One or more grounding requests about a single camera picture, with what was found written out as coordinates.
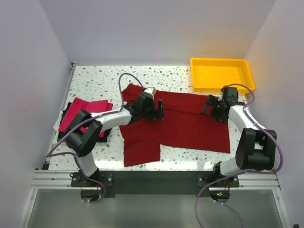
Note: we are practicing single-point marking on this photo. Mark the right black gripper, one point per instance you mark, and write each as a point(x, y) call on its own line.
point(213, 100)

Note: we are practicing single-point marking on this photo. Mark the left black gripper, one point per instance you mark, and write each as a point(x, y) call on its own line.
point(157, 114)

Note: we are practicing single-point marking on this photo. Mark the dark red t shirt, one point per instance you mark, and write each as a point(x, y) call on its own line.
point(183, 126)

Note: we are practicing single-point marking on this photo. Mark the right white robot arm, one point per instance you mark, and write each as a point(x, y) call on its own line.
point(256, 149)

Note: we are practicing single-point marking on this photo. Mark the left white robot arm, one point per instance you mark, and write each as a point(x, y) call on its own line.
point(82, 133)

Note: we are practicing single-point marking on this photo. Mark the yellow plastic tray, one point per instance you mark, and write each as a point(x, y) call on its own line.
point(209, 75)

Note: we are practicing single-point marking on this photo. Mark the folded pink t shirt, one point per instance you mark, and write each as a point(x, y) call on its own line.
point(73, 108)

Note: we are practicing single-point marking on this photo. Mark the folded white t shirt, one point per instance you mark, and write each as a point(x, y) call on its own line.
point(57, 124)

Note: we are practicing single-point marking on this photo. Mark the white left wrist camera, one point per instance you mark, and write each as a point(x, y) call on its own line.
point(150, 90)

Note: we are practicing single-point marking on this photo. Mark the aluminium frame rail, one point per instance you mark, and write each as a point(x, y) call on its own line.
point(46, 179)

